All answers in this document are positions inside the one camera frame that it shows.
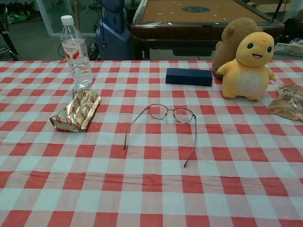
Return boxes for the blue plastic chair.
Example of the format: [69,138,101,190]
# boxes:
[96,0,132,61]

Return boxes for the crumpled gold foil packet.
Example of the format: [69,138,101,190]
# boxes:
[49,88,102,133]

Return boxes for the thin metal eyeglasses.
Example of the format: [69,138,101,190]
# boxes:
[123,104,198,168]

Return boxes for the black metal cart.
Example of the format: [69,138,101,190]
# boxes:
[0,7,19,62]

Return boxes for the red white checkered tablecloth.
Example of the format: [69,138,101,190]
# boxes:
[0,60,303,227]

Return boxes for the brown mahjong table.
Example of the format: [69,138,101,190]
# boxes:
[130,0,285,61]

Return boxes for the clear packaged bread bag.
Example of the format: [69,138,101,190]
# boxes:
[267,83,303,122]

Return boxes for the white plastic basket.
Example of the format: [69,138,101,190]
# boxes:
[274,42,303,58]

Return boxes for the brown plush toy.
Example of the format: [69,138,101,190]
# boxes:
[211,17,264,79]

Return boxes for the yellow plush toy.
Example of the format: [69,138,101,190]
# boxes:
[217,31,277,102]

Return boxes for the clear plastic water bottle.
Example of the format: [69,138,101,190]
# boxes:
[60,15,93,87]

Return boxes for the dark blue glasses case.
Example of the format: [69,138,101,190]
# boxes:
[165,67,213,88]

